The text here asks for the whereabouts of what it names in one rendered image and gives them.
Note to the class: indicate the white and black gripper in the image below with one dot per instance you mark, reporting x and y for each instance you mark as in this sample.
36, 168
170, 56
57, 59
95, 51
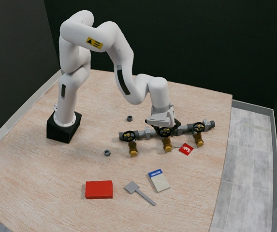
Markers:
173, 120

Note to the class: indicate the red rectangular block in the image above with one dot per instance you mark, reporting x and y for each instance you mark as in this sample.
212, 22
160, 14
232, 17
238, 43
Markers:
99, 190

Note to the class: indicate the red square tag with chain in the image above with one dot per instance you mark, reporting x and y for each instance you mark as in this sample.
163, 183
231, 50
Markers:
186, 149

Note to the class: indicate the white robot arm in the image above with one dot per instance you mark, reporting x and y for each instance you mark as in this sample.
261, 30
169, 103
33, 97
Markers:
77, 38

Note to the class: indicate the grey t-shaped pipe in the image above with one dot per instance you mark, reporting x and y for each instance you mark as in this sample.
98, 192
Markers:
164, 132

